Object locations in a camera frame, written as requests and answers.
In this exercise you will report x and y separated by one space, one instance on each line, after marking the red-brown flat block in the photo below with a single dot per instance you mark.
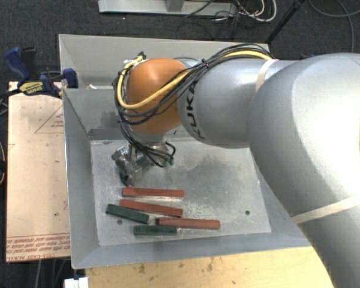
151 208
153 192
188 223

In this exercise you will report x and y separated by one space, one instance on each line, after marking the brown cardboard board, red print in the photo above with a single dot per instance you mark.
36 166

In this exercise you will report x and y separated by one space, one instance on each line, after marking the pale grey metal gripper finger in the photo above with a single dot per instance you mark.
137 177
124 175

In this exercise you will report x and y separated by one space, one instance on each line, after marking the grey metal bin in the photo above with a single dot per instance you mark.
222 178

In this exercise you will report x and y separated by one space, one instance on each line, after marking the dark green flat block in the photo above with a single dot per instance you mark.
155 230
127 213

